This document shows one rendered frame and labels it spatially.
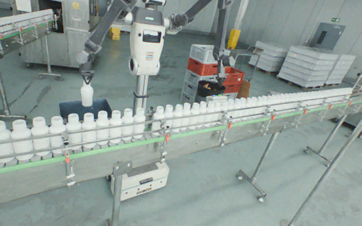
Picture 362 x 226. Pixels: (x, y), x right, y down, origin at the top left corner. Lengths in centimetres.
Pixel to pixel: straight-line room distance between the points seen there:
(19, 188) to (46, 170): 12
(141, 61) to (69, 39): 319
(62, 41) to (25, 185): 383
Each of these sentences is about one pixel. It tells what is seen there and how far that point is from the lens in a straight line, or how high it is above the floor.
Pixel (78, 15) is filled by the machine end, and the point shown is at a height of 114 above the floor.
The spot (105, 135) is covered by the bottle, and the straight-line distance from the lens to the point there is 101.
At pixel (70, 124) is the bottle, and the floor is 113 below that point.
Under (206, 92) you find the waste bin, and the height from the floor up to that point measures 56.
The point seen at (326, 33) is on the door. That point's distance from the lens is 1170.
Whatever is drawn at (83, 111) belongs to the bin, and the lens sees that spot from 160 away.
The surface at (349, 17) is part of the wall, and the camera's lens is 1156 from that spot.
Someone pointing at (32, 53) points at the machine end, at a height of 30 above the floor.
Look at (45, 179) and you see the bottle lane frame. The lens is 108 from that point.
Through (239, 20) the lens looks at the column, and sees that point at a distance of 1123.
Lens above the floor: 166
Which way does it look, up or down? 26 degrees down
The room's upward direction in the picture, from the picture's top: 12 degrees clockwise
